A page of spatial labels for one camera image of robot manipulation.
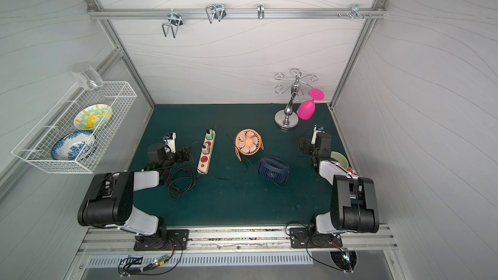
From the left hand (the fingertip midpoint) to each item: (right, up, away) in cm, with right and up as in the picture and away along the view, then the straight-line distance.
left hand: (182, 145), depth 94 cm
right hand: (+65, +3, -1) cm, 65 cm away
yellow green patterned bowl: (-24, +14, -24) cm, 36 cm away
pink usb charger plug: (+12, -2, -1) cm, 12 cm away
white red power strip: (+11, -7, -1) cm, 13 cm away
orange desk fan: (+33, +2, -1) cm, 33 cm away
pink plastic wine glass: (+62, +18, +3) cm, 65 cm away
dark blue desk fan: (+44, -9, -13) cm, 47 cm away
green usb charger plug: (+12, +4, +5) cm, 14 cm away
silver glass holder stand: (+55, +13, +17) cm, 60 cm away
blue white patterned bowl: (-24, +4, -31) cm, 40 cm away
